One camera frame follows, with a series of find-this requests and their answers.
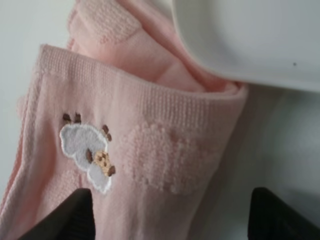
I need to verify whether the white rectangular plastic tray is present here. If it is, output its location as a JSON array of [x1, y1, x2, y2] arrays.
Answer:
[[172, 0, 320, 92]]

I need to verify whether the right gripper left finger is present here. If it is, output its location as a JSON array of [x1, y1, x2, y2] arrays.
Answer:
[[20, 188, 96, 240]]

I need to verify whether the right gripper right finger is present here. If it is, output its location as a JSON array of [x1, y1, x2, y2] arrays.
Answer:
[[247, 187, 320, 240]]

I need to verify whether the pink towel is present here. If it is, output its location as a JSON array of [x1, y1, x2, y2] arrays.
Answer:
[[0, 0, 248, 240]]

